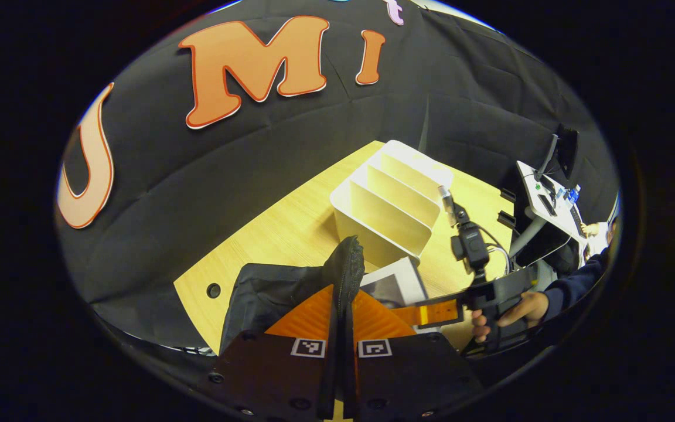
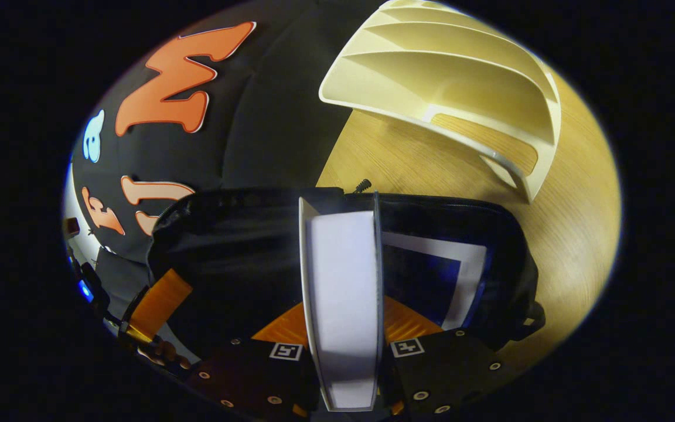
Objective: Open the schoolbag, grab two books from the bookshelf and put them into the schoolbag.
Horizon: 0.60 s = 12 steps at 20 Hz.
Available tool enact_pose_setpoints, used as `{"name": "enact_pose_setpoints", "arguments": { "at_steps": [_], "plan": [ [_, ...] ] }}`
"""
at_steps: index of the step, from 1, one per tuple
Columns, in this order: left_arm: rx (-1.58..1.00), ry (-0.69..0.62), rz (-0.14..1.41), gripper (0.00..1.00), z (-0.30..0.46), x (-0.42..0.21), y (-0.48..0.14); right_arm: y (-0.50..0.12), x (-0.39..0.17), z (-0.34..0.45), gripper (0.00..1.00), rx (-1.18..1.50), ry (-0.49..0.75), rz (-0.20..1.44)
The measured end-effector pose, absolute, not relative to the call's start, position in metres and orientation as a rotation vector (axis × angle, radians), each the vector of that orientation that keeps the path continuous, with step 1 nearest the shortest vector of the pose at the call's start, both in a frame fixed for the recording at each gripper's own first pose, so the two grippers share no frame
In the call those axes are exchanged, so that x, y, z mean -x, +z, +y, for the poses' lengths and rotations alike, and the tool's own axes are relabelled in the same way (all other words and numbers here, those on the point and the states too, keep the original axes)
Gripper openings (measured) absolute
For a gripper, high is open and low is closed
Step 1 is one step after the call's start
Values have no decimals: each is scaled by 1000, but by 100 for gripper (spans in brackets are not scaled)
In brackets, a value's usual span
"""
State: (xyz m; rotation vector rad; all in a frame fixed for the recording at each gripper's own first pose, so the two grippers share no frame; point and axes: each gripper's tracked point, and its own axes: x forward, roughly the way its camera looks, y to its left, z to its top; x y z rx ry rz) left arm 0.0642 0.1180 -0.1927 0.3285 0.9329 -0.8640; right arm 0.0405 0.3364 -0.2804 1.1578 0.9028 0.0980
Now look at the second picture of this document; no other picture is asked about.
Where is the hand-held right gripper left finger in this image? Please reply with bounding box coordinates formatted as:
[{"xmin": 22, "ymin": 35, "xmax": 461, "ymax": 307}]
[{"xmin": 182, "ymin": 302, "xmax": 321, "ymax": 420}]

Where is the white plastic bookshelf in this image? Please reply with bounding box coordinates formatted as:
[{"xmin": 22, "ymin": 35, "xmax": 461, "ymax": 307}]
[{"xmin": 318, "ymin": 0, "xmax": 563, "ymax": 204}]

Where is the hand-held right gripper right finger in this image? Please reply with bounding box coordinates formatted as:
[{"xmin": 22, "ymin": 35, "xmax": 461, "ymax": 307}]
[{"xmin": 381, "ymin": 296, "xmax": 517, "ymax": 420}]

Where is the blue cover book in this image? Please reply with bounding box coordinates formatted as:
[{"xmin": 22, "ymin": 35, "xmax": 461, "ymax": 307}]
[{"xmin": 382, "ymin": 230, "xmax": 489, "ymax": 332}]

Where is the black schoolbag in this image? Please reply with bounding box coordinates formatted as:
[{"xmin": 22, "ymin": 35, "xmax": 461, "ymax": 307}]
[{"xmin": 147, "ymin": 179, "xmax": 547, "ymax": 367}]

